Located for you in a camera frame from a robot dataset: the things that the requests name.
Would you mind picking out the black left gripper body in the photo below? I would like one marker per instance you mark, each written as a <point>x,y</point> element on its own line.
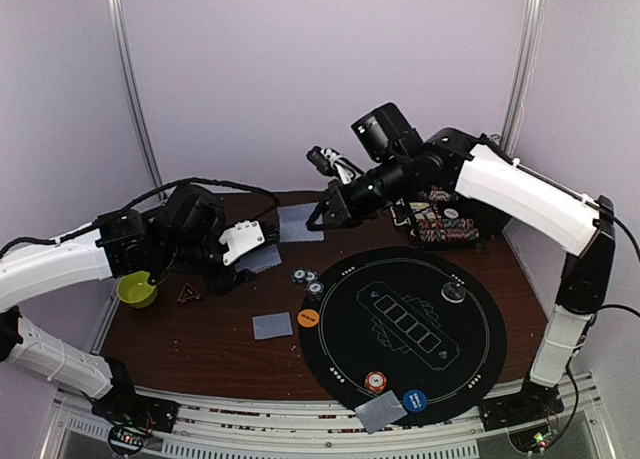
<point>219,284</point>

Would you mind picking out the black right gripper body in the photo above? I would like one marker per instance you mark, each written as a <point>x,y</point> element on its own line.
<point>336,209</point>

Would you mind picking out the dealt card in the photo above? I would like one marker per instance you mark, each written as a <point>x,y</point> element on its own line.
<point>379,412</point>
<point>292,224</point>

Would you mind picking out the grey playing card deck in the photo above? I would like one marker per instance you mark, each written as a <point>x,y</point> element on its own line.
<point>260,259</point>

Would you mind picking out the purple poker chip stack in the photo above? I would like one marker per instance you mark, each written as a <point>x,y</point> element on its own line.
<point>315,290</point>

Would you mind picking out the orange big blind button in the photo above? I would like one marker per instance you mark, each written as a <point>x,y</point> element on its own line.
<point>308,318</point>

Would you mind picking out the orange poker chip stack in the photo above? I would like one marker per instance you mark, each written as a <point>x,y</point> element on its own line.
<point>375,382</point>

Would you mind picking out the blue small blind button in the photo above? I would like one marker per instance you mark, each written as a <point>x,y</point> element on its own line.
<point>415,401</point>

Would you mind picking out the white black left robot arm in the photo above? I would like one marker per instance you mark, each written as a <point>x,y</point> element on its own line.
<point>179,227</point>

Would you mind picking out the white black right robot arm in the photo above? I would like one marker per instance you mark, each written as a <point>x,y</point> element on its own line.
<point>477,169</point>

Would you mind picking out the black red triangle marker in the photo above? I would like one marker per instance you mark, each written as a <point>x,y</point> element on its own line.
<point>187,294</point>

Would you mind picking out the blue playing card box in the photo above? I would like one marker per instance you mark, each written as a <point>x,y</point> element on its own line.
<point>422,211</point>

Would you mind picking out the lime green bowl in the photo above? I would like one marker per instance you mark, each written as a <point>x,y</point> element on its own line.
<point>135,291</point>

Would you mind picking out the poker chip row in case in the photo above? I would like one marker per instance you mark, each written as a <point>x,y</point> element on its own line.
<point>449,235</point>
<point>446,223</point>
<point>441,196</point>

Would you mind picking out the black poker chip case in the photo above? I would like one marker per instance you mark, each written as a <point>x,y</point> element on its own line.
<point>488,220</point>

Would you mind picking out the white dealer button in case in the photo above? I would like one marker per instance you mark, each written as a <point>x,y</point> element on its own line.
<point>451,213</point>

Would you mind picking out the grey dealer button on mat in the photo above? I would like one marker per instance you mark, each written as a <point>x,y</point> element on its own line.
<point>453,292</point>

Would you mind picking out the round black poker mat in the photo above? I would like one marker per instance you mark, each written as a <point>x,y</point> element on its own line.
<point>382,310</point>

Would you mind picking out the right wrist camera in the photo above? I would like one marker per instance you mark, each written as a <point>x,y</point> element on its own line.
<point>331,163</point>

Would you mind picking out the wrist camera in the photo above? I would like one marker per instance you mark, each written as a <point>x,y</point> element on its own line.
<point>247,236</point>
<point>331,163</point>

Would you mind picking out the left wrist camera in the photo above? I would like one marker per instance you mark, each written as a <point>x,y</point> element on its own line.
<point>247,236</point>

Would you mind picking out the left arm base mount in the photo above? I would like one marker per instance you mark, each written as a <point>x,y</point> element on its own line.
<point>135,409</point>

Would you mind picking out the right aluminium corner post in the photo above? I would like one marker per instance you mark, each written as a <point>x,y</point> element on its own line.
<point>524,69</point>

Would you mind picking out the aluminium corner post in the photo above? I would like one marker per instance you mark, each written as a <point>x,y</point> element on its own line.
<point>118,21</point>
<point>524,69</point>

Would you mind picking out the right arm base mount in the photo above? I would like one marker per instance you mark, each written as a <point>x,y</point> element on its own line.
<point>519,408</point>

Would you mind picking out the left aluminium corner post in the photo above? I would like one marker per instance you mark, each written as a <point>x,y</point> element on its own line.
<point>118,21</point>

